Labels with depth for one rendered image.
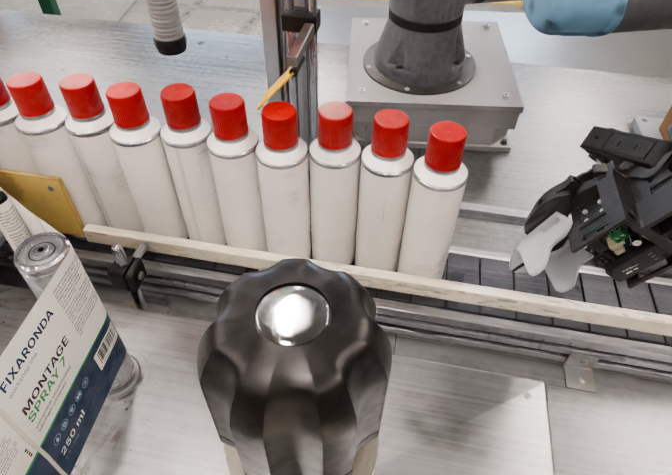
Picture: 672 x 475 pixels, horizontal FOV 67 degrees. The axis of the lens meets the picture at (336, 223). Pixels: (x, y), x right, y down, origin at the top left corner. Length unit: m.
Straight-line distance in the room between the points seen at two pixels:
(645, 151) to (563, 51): 0.77
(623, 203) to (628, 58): 0.85
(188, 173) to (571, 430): 0.47
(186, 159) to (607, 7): 0.38
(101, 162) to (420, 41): 0.49
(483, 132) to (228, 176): 0.48
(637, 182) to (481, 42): 0.56
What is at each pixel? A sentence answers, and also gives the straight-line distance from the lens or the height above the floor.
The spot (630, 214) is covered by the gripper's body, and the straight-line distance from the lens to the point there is 0.47.
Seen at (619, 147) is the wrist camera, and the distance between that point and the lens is 0.53.
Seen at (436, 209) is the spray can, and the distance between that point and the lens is 0.49.
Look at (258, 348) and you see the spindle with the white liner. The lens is 0.19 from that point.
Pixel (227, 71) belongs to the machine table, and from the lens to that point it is 1.08.
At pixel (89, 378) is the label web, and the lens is 0.47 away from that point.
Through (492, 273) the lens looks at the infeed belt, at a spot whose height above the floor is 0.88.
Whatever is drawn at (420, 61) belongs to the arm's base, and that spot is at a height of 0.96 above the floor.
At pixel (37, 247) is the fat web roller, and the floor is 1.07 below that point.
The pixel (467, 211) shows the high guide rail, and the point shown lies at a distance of 0.57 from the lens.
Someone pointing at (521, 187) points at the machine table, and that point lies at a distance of 0.83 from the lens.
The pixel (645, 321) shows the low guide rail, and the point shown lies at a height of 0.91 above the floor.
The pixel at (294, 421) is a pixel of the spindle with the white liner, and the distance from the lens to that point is 0.20.
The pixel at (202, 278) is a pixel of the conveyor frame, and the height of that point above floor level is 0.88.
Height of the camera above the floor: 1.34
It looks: 45 degrees down
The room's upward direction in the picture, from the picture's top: 1 degrees clockwise
